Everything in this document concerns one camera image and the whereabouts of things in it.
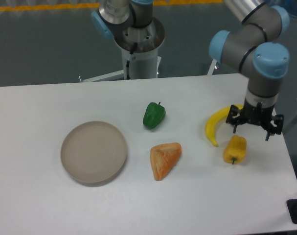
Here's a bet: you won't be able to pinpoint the yellow bell pepper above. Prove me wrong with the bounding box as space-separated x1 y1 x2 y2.
223 135 247 165

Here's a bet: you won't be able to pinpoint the beige round plate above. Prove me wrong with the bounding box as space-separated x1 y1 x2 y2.
60 121 128 187

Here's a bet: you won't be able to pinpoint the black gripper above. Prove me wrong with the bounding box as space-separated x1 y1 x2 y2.
226 100 284 141

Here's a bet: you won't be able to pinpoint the blue plastic bags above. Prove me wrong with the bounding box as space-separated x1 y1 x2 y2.
283 0 297 19

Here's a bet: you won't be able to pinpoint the white base frame bar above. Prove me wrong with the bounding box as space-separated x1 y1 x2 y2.
78 70 124 83

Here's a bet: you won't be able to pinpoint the orange triangular bread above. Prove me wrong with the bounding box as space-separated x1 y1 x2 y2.
150 142 182 181

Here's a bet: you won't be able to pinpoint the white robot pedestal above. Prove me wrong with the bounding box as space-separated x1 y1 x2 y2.
114 17 165 80

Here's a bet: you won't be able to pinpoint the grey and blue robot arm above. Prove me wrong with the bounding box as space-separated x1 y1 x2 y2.
91 0 290 136

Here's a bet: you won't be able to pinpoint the black cable on pedestal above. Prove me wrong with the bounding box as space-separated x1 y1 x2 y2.
125 42 138 80

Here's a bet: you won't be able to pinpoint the green bell pepper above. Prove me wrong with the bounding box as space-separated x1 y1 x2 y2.
142 102 166 129

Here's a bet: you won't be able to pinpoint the yellow banana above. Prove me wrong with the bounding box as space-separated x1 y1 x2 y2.
205 106 247 149

